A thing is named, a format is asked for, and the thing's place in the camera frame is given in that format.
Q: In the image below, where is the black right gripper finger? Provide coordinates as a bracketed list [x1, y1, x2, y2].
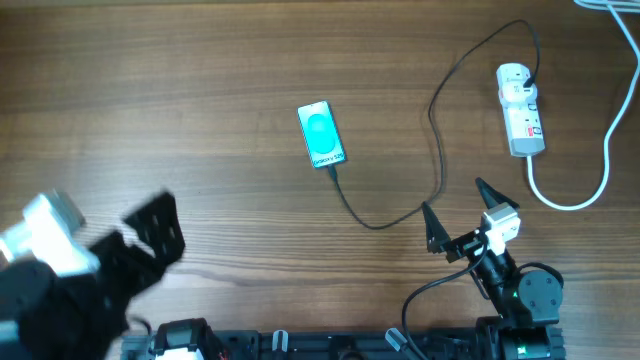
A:
[421, 202, 450, 253]
[475, 177, 520, 211]

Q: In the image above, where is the black USB-C charging cable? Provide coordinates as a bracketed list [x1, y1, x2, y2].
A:
[326, 18, 544, 231]

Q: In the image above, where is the smartphone with teal screen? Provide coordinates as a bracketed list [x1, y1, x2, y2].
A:
[297, 101, 346, 168]

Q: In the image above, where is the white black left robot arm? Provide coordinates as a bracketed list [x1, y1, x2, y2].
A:
[1, 190, 185, 359]

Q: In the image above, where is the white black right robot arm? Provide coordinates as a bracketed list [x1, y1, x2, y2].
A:
[408, 178, 566, 359]

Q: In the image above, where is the white USB charger plug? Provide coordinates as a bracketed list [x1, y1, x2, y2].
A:
[498, 80, 537, 107]

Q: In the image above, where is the white power strip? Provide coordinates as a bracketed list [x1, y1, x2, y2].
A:
[496, 63, 545, 157]

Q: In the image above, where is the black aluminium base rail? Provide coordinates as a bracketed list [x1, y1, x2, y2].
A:
[120, 327, 567, 360]

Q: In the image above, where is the black right camera cable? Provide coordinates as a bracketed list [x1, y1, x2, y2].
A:
[401, 239, 489, 360]

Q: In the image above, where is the white power strip cord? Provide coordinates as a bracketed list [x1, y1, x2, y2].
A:
[525, 0, 640, 212]

